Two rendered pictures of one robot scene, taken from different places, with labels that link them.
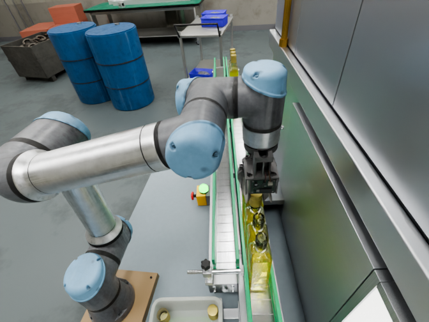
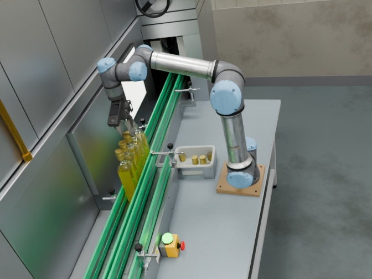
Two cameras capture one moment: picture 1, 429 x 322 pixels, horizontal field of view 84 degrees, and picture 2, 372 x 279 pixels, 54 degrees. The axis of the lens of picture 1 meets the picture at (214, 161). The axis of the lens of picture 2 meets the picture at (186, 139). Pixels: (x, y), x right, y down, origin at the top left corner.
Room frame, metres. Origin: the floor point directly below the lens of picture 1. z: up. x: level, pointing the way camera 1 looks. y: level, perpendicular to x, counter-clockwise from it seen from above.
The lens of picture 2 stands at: (1.71, 0.44, 2.04)
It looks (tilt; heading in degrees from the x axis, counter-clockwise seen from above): 35 degrees down; 192
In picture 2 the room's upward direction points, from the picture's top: 12 degrees counter-clockwise
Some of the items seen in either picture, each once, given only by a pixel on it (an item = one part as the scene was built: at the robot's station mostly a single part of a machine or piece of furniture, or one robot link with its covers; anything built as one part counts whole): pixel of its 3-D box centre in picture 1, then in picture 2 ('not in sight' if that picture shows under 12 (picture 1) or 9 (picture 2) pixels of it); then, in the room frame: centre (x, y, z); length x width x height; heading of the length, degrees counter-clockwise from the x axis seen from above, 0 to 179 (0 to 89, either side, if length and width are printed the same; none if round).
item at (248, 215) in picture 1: (253, 229); (135, 164); (0.41, -0.10, 0.99); 0.06 x 0.06 x 0.21; 85
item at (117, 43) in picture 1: (104, 65); not in sight; (3.58, 1.43, 0.51); 1.31 x 0.80 x 1.01; 76
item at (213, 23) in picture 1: (209, 54); not in sight; (3.57, -0.09, 0.51); 1.09 x 0.64 x 1.03; 169
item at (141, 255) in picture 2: not in sight; (148, 257); (0.91, 0.03, 0.94); 0.07 x 0.04 x 0.13; 86
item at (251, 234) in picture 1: (256, 246); (139, 156); (0.35, -0.10, 0.99); 0.06 x 0.06 x 0.21; 86
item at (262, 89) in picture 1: (262, 96); (109, 72); (0.39, -0.10, 1.46); 0.09 x 0.08 x 0.11; 80
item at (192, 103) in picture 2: not in sight; (188, 97); (-0.33, 0.08, 0.90); 0.17 x 0.05 x 0.23; 86
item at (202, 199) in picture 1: (203, 195); (170, 246); (0.74, 0.07, 0.79); 0.07 x 0.07 x 0.07; 86
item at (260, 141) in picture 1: (262, 131); (113, 89); (0.39, -0.10, 1.38); 0.08 x 0.08 x 0.05
